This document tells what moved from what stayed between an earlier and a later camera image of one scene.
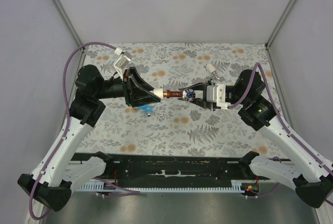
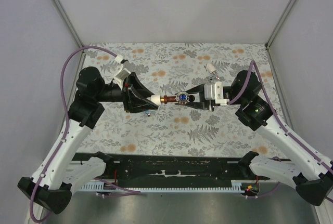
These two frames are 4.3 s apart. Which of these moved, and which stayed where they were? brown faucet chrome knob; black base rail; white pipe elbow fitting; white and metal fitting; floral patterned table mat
Moved: brown faucet chrome knob; white pipe elbow fitting
Stayed: floral patterned table mat; white and metal fitting; black base rail
